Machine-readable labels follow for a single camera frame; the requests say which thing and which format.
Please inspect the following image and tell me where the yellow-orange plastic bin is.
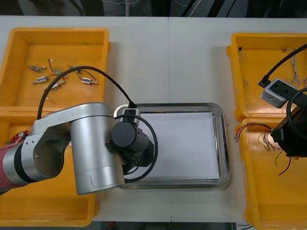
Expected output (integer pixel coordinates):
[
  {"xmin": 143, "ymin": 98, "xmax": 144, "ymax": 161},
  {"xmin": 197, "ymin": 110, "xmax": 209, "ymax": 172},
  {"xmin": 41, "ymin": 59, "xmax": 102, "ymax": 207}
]
[
  {"xmin": 0, "ymin": 106, "xmax": 100, "ymax": 228},
  {"xmin": 226, "ymin": 32, "xmax": 307, "ymax": 122},
  {"xmin": 234, "ymin": 117, "xmax": 307, "ymax": 230},
  {"xmin": 0, "ymin": 27, "xmax": 111, "ymax": 113}
]

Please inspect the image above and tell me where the white sheet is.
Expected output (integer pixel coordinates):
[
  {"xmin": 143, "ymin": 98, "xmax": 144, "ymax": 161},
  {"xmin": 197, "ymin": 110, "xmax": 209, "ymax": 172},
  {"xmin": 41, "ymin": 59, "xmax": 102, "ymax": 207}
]
[{"xmin": 139, "ymin": 112, "xmax": 221, "ymax": 180}]

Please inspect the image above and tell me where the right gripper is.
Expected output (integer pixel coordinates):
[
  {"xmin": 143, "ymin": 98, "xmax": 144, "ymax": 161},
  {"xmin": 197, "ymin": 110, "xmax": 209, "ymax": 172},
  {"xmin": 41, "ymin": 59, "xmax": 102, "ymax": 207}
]
[{"xmin": 271, "ymin": 105, "xmax": 307, "ymax": 158}]

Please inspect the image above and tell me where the pile of blue-white wire harnesses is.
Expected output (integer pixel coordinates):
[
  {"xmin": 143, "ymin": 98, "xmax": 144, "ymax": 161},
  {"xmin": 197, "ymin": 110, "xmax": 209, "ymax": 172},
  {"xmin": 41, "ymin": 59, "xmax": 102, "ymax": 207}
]
[{"xmin": 237, "ymin": 47, "xmax": 307, "ymax": 88}]

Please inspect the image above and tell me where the group of metal solenoids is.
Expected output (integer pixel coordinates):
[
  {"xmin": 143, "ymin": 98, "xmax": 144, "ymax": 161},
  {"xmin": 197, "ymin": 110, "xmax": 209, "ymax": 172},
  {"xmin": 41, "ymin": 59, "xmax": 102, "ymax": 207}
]
[{"xmin": 27, "ymin": 58, "xmax": 83, "ymax": 85}]

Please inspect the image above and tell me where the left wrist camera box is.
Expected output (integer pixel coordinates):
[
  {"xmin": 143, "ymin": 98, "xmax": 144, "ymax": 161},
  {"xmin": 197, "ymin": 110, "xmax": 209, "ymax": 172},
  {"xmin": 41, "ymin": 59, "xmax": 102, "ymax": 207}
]
[{"xmin": 122, "ymin": 107, "xmax": 141, "ymax": 127}]

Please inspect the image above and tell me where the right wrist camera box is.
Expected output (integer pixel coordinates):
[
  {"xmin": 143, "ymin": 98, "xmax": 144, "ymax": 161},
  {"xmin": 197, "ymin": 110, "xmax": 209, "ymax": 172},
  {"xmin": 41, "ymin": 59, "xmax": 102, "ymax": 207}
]
[{"xmin": 260, "ymin": 78, "xmax": 298, "ymax": 108}]

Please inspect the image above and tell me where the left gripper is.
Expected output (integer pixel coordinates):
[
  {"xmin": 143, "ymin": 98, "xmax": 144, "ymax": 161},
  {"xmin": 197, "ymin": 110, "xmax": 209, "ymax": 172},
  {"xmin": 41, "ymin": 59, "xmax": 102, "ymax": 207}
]
[{"xmin": 122, "ymin": 143, "xmax": 155, "ymax": 174}]

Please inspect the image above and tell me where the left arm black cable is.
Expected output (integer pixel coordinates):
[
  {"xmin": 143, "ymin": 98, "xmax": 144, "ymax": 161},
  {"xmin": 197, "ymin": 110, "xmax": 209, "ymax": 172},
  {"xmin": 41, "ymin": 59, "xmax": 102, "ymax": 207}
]
[{"xmin": 37, "ymin": 66, "xmax": 159, "ymax": 184}]

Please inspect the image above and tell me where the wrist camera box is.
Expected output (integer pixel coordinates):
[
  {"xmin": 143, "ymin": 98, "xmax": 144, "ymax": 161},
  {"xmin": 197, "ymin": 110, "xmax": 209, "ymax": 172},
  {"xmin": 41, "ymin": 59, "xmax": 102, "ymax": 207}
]
[
  {"xmin": 260, "ymin": 78, "xmax": 298, "ymax": 108},
  {"xmin": 122, "ymin": 107, "xmax": 141, "ymax": 127}
]

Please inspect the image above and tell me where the round red circuit board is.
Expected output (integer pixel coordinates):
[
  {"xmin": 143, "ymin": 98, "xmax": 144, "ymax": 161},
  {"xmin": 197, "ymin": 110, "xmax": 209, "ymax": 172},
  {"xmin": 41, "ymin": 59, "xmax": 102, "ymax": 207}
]
[{"xmin": 5, "ymin": 129, "xmax": 33, "ymax": 146}]

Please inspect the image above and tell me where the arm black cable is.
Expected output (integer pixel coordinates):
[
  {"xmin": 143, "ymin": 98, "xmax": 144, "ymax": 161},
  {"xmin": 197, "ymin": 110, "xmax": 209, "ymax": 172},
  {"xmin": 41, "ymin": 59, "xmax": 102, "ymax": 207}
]
[
  {"xmin": 258, "ymin": 42, "xmax": 307, "ymax": 127},
  {"xmin": 37, "ymin": 66, "xmax": 159, "ymax": 184}
]

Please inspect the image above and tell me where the steel tray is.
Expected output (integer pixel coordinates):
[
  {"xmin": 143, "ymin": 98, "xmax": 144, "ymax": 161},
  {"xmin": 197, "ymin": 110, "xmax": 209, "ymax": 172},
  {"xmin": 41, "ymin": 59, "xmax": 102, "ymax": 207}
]
[{"xmin": 113, "ymin": 102, "xmax": 231, "ymax": 190}]

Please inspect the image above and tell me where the pile of multicolour wire harnesses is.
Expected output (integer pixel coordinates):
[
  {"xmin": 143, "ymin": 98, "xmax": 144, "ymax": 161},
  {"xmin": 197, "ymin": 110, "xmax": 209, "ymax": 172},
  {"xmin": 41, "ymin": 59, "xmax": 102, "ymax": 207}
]
[{"xmin": 234, "ymin": 122, "xmax": 298, "ymax": 176}]

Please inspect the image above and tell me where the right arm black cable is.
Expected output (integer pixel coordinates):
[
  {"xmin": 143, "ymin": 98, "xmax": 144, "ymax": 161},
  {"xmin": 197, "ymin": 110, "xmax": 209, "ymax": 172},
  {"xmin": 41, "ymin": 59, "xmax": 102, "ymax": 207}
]
[{"xmin": 258, "ymin": 42, "xmax": 307, "ymax": 127}]

